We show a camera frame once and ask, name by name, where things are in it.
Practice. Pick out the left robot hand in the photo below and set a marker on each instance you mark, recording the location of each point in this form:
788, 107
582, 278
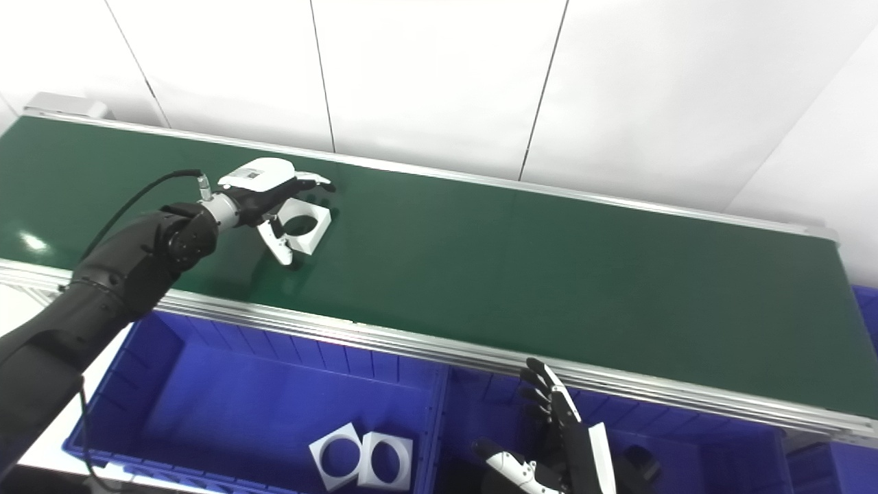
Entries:
264, 180

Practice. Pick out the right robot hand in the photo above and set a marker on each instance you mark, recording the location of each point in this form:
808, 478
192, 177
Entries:
573, 460

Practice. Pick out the white square part with hole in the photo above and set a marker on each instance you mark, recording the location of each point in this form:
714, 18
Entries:
312, 233
322, 473
405, 460

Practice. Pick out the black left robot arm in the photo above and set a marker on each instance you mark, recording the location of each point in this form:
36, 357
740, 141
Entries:
103, 295

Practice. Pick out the black round part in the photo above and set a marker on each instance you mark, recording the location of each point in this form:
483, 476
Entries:
638, 470

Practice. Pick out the blue plastic bin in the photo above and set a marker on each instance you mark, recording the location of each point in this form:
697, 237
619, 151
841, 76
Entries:
706, 460
844, 466
233, 405

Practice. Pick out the green conveyor belt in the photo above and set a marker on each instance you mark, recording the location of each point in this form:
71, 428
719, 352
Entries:
480, 274
425, 346

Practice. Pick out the grey conveyor end housing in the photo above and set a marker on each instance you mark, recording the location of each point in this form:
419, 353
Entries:
68, 106

